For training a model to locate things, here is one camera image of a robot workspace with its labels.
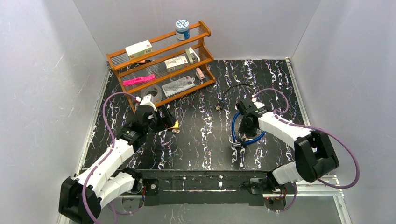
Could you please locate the packaged item bottom shelf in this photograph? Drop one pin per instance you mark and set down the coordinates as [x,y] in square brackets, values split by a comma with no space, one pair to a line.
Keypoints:
[178,86]

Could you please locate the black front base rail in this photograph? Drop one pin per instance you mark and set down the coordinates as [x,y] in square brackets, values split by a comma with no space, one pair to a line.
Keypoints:
[163,187]

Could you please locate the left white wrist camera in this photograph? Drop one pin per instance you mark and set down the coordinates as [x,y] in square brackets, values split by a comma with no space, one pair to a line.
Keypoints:
[146,100]

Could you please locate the white box shelf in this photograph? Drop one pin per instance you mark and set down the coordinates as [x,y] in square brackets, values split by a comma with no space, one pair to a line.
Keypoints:
[139,49]
[176,63]

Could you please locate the clear tape roll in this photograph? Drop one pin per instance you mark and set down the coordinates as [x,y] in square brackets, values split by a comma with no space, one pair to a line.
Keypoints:
[155,91]

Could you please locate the brass padlock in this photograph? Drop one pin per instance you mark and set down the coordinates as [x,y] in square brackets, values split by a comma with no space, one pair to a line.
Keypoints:
[179,115]

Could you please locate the blue lidded jar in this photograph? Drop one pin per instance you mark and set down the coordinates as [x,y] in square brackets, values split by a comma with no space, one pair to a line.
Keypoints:
[182,29]

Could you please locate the white box top shelf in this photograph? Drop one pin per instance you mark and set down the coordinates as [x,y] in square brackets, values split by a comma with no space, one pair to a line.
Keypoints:
[139,49]

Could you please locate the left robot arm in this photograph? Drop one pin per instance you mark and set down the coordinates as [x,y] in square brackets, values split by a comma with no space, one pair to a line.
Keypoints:
[82,198]

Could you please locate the black cable padlock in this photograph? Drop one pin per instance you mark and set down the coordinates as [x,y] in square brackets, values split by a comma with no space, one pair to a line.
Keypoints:
[220,104]

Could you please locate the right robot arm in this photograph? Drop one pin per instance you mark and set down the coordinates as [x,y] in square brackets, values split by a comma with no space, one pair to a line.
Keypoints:
[314,153]

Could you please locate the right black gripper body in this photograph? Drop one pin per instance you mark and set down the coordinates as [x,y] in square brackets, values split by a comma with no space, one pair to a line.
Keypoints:
[245,127]

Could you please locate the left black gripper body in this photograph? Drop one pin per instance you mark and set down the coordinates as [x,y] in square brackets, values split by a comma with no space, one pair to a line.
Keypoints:
[165,118]

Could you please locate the pink plastic tool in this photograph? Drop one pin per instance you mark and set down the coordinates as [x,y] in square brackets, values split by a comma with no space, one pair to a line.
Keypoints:
[139,80]

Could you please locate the blue cable bike lock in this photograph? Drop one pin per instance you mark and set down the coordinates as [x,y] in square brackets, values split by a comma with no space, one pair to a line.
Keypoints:
[244,140]

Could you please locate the white box middle shelf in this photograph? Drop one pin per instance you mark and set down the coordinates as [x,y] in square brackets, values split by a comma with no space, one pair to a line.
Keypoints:
[176,63]

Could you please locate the orange wooden shelf rack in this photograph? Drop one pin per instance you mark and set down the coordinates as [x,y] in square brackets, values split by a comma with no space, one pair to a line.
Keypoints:
[165,47]

